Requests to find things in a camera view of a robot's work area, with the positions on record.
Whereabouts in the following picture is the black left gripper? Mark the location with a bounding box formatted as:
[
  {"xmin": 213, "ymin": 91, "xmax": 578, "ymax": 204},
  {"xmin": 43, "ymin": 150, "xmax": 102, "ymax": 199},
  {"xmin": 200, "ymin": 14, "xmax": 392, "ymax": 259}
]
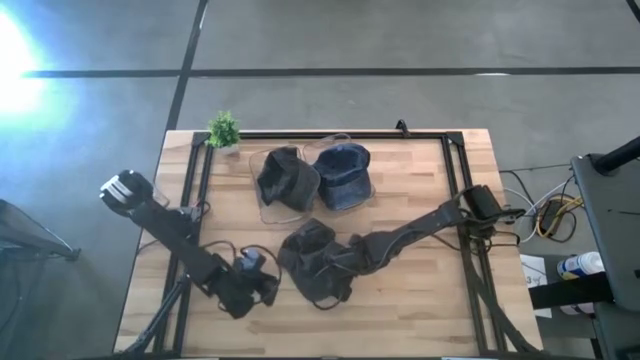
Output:
[{"xmin": 209, "ymin": 268, "xmax": 282, "ymax": 321}]

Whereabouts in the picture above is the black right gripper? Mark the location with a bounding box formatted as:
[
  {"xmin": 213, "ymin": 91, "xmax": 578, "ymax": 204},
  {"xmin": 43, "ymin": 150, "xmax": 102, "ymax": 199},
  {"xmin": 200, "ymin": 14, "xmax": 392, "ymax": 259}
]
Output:
[{"xmin": 319, "ymin": 233, "xmax": 390, "ymax": 281}]

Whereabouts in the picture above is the dark olive cap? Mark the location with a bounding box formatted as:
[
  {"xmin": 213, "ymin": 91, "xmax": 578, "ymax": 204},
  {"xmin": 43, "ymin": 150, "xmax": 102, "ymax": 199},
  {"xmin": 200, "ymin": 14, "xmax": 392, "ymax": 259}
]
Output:
[{"xmin": 277, "ymin": 217, "xmax": 357, "ymax": 310}]

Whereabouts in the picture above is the blue denim cap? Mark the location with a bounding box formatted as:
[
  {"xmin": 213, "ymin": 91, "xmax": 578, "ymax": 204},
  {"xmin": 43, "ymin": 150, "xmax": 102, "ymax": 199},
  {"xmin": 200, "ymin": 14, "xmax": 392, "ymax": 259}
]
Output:
[{"xmin": 313, "ymin": 143, "xmax": 374, "ymax": 211}]

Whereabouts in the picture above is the black cap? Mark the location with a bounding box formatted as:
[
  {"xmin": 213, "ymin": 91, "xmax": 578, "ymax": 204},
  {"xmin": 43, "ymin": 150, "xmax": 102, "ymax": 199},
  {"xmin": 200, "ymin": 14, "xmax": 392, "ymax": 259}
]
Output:
[{"xmin": 256, "ymin": 146, "xmax": 322, "ymax": 213}]

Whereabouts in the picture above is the small green potted plant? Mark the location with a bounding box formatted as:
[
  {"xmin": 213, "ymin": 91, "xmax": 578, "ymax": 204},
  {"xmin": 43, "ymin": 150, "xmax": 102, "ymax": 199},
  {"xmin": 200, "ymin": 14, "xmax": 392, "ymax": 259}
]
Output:
[{"xmin": 206, "ymin": 109, "xmax": 242, "ymax": 151}]

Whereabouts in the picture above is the white paper sheet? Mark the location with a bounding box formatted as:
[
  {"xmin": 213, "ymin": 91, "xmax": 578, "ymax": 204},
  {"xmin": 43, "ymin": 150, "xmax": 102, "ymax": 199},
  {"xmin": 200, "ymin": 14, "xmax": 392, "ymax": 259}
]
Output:
[{"xmin": 519, "ymin": 253, "xmax": 554, "ymax": 319}]

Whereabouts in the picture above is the black power adapter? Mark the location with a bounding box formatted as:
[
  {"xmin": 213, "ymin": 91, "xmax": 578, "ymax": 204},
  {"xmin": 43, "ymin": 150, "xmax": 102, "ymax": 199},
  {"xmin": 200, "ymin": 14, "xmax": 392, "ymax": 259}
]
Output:
[{"xmin": 542, "ymin": 199, "xmax": 566, "ymax": 231}]

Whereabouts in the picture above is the black flat bar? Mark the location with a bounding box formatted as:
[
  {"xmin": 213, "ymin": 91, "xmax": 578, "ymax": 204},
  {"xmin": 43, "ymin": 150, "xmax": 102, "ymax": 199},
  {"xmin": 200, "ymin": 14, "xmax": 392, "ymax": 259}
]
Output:
[{"xmin": 528, "ymin": 272, "xmax": 614, "ymax": 310}]

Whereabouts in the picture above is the white canister with blue label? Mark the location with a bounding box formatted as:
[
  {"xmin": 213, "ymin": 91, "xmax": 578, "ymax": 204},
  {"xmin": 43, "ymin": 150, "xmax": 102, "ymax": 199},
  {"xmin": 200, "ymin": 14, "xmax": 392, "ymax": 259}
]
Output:
[{"xmin": 556, "ymin": 250, "xmax": 606, "ymax": 281}]

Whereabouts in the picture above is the grey cart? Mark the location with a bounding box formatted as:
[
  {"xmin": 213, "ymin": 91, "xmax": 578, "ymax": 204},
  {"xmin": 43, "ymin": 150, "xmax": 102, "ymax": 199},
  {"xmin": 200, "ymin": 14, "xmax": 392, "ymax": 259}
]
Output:
[{"xmin": 569, "ymin": 152, "xmax": 640, "ymax": 360}]

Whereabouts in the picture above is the black pole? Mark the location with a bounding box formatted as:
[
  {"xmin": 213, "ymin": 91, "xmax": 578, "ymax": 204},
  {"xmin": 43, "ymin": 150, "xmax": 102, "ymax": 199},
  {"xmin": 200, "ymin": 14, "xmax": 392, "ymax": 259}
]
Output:
[{"xmin": 592, "ymin": 135, "xmax": 640, "ymax": 176}]

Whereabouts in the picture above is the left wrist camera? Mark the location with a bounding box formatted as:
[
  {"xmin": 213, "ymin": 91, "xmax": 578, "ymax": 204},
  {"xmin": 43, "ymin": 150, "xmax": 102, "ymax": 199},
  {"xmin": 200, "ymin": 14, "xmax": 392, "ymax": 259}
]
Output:
[{"xmin": 234, "ymin": 248, "xmax": 268, "ymax": 275}]

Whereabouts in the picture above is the black aluminium table frame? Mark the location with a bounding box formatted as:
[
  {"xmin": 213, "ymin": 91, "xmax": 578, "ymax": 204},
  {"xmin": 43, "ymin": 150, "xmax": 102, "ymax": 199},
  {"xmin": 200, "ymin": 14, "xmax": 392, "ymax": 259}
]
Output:
[{"xmin": 122, "ymin": 130, "xmax": 541, "ymax": 359}]

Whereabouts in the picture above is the white cable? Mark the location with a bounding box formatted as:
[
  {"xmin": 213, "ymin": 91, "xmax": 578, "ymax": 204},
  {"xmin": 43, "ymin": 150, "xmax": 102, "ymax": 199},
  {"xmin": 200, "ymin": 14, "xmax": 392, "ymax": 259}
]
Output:
[{"xmin": 502, "ymin": 177, "xmax": 576, "ymax": 244}]

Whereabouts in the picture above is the yellow cable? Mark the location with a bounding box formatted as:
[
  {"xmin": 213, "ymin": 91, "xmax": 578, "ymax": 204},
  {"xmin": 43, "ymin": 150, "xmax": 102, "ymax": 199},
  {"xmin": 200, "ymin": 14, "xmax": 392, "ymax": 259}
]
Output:
[{"xmin": 534, "ymin": 194, "xmax": 585, "ymax": 239}]

